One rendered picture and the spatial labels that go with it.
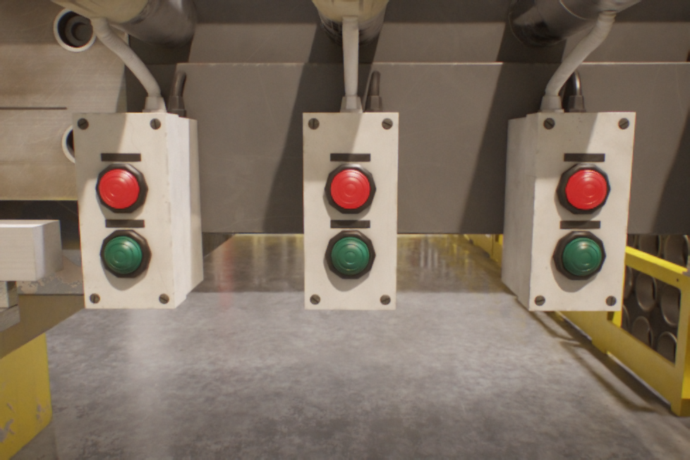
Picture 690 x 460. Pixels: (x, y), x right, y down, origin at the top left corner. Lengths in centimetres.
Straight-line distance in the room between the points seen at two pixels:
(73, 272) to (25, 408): 105
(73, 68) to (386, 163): 33
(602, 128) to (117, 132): 36
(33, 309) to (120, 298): 56
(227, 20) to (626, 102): 36
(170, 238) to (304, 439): 115
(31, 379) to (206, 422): 46
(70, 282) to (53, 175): 12
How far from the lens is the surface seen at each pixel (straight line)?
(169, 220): 45
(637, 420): 182
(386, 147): 43
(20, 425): 169
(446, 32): 56
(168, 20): 51
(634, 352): 208
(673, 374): 189
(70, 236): 66
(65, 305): 112
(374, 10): 41
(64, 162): 62
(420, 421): 165
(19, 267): 55
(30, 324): 102
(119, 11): 44
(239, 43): 56
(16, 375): 164
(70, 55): 62
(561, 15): 47
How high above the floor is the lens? 74
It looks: 9 degrees down
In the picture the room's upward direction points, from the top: straight up
